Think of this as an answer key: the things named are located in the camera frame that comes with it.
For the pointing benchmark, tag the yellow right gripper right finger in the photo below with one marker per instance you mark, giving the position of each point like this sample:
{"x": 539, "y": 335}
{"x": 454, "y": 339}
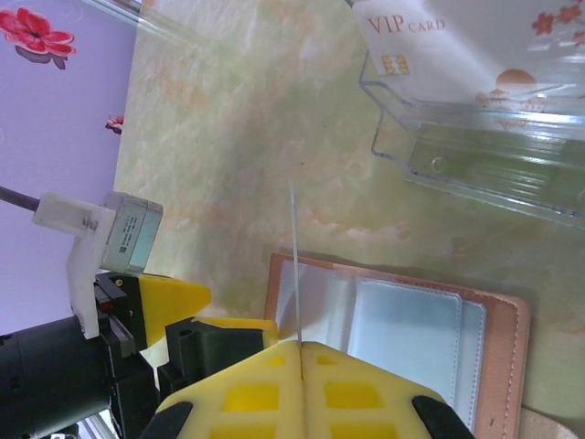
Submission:
{"x": 365, "y": 398}

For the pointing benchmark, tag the white flower-print card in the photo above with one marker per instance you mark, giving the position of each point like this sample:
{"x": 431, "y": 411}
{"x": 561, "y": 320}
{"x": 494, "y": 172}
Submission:
{"x": 457, "y": 55}

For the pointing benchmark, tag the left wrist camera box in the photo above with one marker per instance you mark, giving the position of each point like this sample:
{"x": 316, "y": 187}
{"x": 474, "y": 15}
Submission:
{"x": 132, "y": 233}

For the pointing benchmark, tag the white plastic card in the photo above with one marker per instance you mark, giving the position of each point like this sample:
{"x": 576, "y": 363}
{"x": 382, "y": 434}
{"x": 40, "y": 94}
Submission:
{"x": 407, "y": 338}
{"x": 296, "y": 256}

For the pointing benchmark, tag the stack of small packets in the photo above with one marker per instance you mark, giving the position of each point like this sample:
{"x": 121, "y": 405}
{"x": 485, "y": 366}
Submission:
{"x": 480, "y": 160}

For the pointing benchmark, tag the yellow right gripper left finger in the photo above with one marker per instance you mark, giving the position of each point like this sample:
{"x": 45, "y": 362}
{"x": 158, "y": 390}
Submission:
{"x": 247, "y": 393}

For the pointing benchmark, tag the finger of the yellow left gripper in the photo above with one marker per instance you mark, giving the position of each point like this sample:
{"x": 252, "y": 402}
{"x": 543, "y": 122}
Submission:
{"x": 219, "y": 343}
{"x": 169, "y": 302}

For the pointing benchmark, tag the aluminium corner post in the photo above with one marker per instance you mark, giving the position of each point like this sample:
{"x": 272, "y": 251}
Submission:
{"x": 137, "y": 18}

